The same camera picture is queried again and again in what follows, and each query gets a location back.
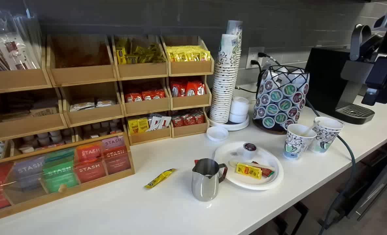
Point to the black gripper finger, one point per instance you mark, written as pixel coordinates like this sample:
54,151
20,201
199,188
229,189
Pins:
385,93
369,97

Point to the black coffee machine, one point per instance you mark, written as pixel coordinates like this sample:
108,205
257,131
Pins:
326,78

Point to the patterned paper coffee cup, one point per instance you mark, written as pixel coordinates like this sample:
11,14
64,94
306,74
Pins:
325,133
297,144

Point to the coffee pod carousel holder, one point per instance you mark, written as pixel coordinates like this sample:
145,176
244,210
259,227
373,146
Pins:
280,98

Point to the single white cup lid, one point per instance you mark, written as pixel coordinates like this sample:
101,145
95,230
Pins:
217,133

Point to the red tea packet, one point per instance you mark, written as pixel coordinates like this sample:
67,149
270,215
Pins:
267,171

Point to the yellow tea packet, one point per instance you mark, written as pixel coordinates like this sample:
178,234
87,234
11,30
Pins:
247,170

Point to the stack of patterned paper cups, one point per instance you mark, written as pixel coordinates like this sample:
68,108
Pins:
225,73

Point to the large white paper plate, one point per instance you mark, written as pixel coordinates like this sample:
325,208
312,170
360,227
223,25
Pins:
228,174

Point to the stainless steel milk pitcher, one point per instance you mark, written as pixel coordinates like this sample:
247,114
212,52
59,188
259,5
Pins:
204,183

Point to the long yellow sweetener packet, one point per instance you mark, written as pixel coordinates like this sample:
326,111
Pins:
160,178

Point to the wooden condiment organizer shelf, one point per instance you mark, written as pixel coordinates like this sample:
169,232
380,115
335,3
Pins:
142,70

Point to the pink Stash tea box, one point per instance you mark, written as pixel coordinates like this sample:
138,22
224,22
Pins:
115,154

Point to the orange Stash tea box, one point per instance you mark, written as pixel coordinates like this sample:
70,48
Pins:
91,162

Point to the wooden tea box display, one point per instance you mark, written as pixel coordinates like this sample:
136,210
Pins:
67,188

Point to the green Stash tea box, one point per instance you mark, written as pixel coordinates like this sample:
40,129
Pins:
61,170

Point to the purple Stash tea box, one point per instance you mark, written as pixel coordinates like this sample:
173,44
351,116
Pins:
29,171

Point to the white wall outlet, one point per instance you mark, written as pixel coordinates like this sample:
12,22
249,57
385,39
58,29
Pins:
255,57

